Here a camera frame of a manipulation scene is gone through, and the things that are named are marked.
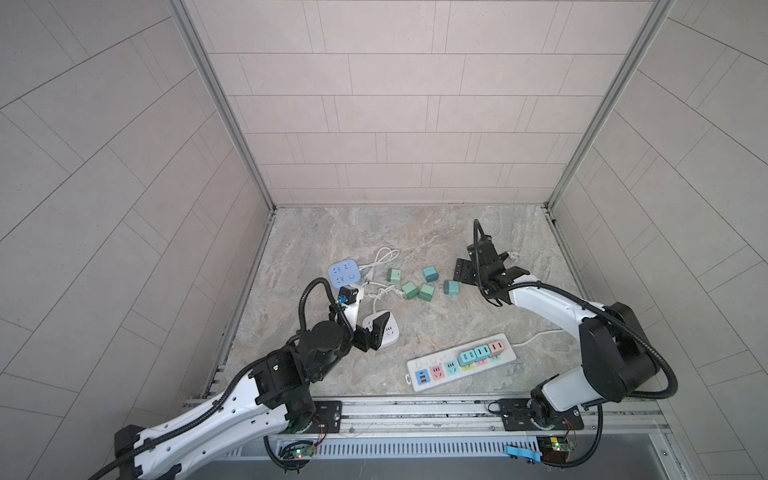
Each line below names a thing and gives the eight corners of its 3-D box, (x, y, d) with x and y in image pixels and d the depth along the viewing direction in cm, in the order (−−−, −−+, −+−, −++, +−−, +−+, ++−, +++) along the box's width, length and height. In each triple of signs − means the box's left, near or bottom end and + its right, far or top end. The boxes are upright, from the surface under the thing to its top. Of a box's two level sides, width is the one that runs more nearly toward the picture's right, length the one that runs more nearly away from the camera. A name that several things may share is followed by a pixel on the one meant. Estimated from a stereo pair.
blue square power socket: (331, 289, 95) (329, 285, 93) (328, 268, 100) (326, 264, 98) (362, 282, 97) (361, 278, 95) (358, 262, 102) (357, 257, 100)
